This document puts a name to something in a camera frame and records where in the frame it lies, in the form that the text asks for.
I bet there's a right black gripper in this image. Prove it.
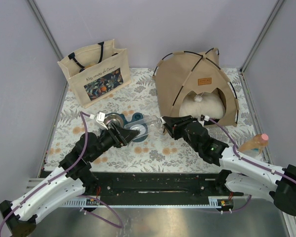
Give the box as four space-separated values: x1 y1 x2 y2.
162 115 200 153

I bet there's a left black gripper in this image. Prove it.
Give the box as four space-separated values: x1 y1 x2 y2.
89 121 140 161

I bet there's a teal pet bowl stand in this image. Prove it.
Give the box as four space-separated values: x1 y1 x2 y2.
106 113 148 143

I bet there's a clear plastic water bottle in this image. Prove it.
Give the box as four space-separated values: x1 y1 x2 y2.
126 116 163 131

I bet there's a stainless steel bowl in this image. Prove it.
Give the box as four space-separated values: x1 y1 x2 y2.
104 114 124 127

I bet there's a cream fluffy pillow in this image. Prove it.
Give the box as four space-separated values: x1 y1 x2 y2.
179 91 225 119

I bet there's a beige fabric pet tent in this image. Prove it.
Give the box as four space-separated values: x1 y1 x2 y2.
152 47 240 128

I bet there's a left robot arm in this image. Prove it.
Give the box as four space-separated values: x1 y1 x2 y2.
0 124 140 237

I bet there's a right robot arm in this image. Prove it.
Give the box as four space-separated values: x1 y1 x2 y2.
161 115 296 216

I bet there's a floral patterned table mat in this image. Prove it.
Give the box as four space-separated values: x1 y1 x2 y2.
43 68 256 173

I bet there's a white toy ball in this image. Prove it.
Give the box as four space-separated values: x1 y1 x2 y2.
194 95 203 102

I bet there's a beige floral tote bag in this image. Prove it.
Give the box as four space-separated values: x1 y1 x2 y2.
58 39 131 108

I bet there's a pink capped juice bottle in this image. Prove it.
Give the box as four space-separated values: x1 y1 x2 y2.
238 133 269 158

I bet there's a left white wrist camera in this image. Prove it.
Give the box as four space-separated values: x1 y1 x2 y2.
89 112 109 130

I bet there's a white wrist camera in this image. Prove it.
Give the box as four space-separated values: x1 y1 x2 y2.
89 112 109 130
197 115 210 124

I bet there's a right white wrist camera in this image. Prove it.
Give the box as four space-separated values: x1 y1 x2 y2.
197 115 210 124

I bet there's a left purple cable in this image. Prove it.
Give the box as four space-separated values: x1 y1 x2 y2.
0 112 125 237

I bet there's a purple cable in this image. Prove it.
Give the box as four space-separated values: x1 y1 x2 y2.
0 112 125 237
209 118 296 214

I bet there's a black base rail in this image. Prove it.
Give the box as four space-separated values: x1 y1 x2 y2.
69 172 245 207

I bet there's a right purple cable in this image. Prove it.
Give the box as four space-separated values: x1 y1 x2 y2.
209 118 296 214

